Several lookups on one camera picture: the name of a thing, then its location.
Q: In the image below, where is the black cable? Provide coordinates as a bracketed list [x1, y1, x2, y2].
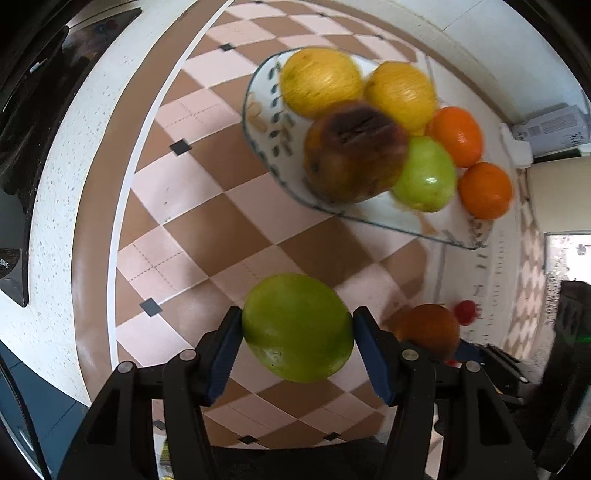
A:
[0, 357, 51, 480]

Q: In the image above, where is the glass sliding door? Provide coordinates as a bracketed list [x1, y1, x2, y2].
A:
[545, 233, 591, 324]

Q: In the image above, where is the greenish brown fruit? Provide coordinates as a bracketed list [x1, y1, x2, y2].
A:
[303, 102, 409, 204]

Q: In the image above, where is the brown checkered table cloth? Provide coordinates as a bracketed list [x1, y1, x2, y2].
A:
[71, 0, 555, 450]

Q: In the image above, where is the reddish brown fruit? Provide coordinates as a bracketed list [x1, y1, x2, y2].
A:
[394, 303, 461, 363]

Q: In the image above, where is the cream utensil holder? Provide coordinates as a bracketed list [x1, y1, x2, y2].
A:
[526, 152, 591, 234]

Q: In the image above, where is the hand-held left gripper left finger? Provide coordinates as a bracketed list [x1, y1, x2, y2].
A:
[55, 307, 243, 480]

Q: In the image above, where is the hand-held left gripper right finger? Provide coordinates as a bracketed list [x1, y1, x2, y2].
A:
[353, 307, 539, 480]

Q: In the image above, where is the leaf patterned oval plate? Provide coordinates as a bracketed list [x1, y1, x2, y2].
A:
[242, 48, 495, 251]

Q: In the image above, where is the orange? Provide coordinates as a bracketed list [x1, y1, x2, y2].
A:
[457, 161, 514, 221]
[425, 106, 484, 168]

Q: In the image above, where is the green apple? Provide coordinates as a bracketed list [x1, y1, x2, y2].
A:
[241, 273, 356, 384]
[392, 136, 458, 213]

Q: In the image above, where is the small white plastic object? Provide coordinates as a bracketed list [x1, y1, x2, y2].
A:
[501, 124, 535, 168]

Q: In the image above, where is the grey spray can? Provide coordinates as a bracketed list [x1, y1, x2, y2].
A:
[510, 104, 591, 155]

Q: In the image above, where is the red cherry tomato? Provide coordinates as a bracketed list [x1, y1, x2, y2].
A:
[453, 300, 478, 326]

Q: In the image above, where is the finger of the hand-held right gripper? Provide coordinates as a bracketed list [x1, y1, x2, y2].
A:
[455, 342, 529, 407]

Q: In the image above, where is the yellow lemon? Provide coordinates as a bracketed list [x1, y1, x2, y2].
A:
[281, 47, 365, 118]
[365, 61, 438, 132]

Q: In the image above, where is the black glass gas stove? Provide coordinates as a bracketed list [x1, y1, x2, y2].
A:
[0, 7, 141, 308]

